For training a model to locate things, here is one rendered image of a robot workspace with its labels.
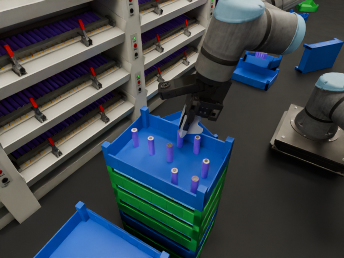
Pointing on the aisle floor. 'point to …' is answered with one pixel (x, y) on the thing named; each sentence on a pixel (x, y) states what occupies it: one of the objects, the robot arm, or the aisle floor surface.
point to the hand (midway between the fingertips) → (179, 130)
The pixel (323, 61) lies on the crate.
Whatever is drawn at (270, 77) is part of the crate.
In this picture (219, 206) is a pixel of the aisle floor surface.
